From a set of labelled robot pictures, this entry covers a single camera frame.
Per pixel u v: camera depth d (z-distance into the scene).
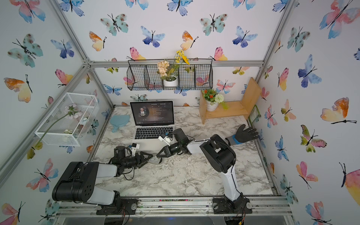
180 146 0.78
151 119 1.03
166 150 0.81
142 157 0.80
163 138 0.84
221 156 0.54
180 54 0.81
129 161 0.78
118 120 1.12
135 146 0.86
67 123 0.73
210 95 0.96
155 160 0.87
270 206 0.76
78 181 0.45
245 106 1.07
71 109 0.73
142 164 0.83
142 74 0.98
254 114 1.10
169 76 0.88
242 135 1.01
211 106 0.99
